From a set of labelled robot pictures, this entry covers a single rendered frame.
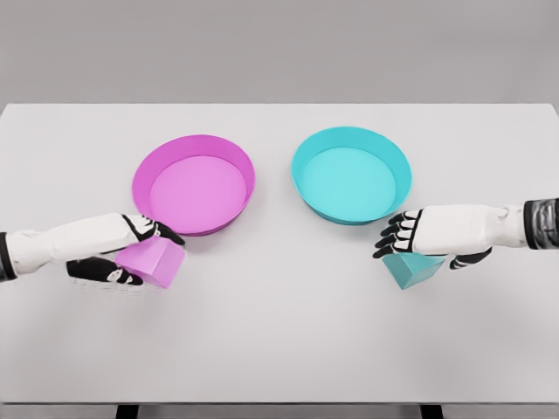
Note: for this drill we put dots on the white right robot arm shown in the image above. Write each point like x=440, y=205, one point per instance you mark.
x=522, y=223

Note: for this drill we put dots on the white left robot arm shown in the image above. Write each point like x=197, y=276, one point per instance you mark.
x=28, y=249

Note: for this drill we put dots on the teal plate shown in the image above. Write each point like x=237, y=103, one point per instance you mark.
x=349, y=174

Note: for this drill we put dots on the pink plate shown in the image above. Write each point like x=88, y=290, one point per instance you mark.
x=194, y=185

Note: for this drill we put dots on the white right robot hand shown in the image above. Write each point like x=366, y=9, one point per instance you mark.
x=441, y=233

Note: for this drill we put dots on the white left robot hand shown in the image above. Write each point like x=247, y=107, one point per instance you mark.
x=100, y=235

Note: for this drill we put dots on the pink block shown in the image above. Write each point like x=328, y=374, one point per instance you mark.
x=153, y=263

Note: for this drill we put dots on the teal block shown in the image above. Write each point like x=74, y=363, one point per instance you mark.
x=410, y=269

